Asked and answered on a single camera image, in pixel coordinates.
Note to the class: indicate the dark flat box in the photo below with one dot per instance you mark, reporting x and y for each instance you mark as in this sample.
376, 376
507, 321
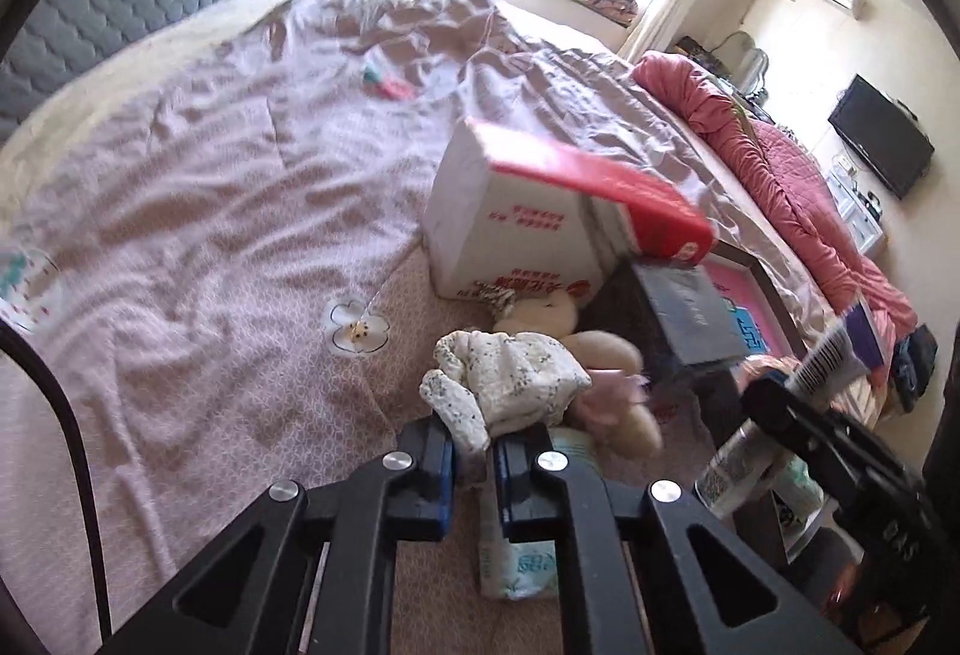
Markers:
690, 310

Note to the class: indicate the dresser mirror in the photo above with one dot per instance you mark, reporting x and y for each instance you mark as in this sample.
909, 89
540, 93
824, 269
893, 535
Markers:
739, 63

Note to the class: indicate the silver printed packet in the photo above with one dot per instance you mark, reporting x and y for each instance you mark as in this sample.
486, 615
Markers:
735, 467

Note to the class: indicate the white drawer cabinet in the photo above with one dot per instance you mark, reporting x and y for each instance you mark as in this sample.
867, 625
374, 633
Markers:
859, 209

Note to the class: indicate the dark clothes pile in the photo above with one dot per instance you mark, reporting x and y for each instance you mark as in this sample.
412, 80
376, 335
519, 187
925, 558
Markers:
915, 366

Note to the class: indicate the brown tray with pink print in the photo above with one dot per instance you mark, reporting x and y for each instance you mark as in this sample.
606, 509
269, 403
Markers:
750, 317

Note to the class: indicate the pink rolled towel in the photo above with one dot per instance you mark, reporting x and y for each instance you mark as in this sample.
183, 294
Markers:
765, 370

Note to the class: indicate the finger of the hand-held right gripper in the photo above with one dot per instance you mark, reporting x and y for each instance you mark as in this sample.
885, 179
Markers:
810, 422

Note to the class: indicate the beige plush toy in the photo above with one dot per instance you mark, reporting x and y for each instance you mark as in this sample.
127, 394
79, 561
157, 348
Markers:
600, 347

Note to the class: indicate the red and white cardboard box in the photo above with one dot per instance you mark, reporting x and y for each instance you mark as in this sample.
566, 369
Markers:
502, 212

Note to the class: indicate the pink quilt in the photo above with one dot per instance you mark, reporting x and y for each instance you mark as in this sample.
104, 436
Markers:
787, 175

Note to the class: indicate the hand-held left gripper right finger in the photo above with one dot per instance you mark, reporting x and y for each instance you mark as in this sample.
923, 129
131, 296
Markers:
506, 482

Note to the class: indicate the green white tissue pack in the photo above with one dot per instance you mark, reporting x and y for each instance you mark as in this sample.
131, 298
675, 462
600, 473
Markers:
517, 561

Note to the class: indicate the black television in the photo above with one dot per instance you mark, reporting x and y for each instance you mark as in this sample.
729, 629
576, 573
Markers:
881, 134

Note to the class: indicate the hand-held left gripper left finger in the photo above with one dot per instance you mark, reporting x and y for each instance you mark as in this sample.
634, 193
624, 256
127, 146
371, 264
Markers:
442, 482

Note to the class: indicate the purple tube with barcode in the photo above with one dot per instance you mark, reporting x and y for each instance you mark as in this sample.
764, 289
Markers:
825, 355

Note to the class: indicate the white floral cloth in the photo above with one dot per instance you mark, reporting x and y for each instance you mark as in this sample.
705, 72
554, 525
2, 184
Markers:
517, 370

